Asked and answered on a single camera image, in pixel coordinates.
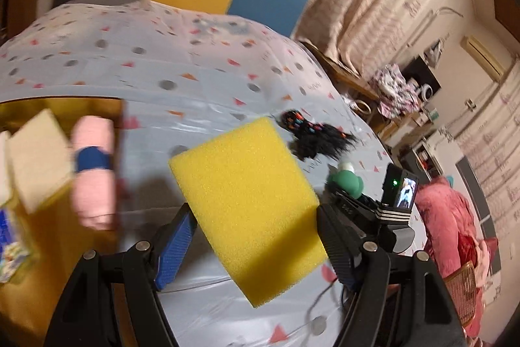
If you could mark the gold metal tin box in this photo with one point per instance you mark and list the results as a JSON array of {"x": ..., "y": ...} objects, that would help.
[{"x": 53, "y": 249}]

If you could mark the white round device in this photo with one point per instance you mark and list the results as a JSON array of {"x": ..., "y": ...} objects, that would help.
[{"x": 426, "y": 91}]

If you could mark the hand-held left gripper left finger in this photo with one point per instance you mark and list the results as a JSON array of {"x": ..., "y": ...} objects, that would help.
[{"x": 174, "y": 249}]

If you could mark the pink towel blue band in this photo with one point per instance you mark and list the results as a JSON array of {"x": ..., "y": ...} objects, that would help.
[{"x": 95, "y": 184}]

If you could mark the beige rectangular sponge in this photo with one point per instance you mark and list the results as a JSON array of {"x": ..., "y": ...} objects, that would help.
[{"x": 36, "y": 160}]

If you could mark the yellow sponge with green pad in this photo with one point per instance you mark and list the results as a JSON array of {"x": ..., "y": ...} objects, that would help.
[{"x": 243, "y": 200}]

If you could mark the dark grey panel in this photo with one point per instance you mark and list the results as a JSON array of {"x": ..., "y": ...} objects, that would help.
[{"x": 475, "y": 192}]

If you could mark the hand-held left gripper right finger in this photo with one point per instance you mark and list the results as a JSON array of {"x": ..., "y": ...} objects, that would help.
[{"x": 339, "y": 249}]

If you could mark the green rubber toy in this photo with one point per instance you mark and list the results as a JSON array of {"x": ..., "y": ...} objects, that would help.
[{"x": 345, "y": 182}]

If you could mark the floral crumpled cloth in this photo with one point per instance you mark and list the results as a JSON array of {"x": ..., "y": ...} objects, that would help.
[{"x": 392, "y": 87}]

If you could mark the cream air conditioner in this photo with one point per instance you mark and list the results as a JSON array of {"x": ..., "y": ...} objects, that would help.
[{"x": 483, "y": 56}]

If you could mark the blue patterned packet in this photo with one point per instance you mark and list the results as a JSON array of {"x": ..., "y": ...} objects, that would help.
[{"x": 12, "y": 245}]

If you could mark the black hair brush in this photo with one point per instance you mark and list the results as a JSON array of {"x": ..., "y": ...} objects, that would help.
[{"x": 321, "y": 139}]

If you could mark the pink duvet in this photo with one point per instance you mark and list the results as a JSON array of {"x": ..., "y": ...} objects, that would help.
[{"x": 447, "y": 217}]

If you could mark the wooden side bench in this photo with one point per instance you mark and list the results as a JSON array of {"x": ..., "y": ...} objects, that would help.
[{"x": 341, "y": 66}]

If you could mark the wicker chair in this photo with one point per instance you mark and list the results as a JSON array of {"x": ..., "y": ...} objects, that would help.
[{"x": 463, "y": 290}]

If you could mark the white patterned tablecloth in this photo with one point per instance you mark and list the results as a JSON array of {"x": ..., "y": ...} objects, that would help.
[{"x": 183, "y": 58}]

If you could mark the garment steamer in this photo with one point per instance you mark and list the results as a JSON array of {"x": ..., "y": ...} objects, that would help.
[{"x": 434, "y": 52}]

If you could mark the white rectangular sponge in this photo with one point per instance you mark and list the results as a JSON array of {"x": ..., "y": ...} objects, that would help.
[{"x": 4, "y": 168}]

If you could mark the white shelf cabinet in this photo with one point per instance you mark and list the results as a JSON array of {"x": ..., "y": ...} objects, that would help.
[{"x": 434, "y": 152}]

